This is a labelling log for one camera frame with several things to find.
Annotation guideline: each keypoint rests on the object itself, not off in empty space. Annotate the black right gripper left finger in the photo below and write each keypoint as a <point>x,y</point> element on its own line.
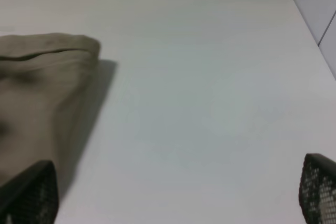
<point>31,196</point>

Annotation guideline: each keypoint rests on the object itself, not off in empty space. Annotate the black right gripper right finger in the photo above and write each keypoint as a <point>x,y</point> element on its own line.
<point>317,189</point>

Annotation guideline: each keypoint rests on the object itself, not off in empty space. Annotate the khaki shorts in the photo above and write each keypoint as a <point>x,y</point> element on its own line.
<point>44,79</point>

